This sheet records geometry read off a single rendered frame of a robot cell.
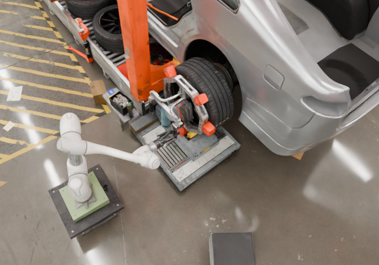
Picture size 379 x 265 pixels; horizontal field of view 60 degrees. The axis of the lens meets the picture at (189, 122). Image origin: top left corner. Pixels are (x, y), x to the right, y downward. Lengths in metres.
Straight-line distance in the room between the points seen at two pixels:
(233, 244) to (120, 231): 1.07
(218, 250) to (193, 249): 0.40
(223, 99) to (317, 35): 1.38
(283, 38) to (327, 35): 1.49
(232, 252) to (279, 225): 0.72
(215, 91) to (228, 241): 1.25
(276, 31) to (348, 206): 2.14
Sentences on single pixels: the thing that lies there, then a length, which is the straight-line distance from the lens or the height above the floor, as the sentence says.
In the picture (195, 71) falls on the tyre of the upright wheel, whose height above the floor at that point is 1.18.
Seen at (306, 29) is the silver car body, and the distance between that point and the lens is 3.59.
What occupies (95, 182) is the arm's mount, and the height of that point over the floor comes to 0.37.
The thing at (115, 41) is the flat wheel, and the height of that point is 0.47.
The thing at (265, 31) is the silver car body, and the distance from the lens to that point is 2.30.
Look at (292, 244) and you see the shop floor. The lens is 3.42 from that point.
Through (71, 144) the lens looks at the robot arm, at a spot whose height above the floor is 1.18.
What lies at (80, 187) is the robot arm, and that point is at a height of 0.62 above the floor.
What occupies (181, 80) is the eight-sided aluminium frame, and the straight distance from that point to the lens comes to 2.70.
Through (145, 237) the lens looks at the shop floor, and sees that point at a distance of 3.24.
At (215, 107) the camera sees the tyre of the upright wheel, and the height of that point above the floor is 1.03.
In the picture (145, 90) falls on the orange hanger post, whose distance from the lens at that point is 3.19.
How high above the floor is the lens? 3.13
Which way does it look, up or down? 56 degrees down
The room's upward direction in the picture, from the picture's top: 6 degrees clockwise
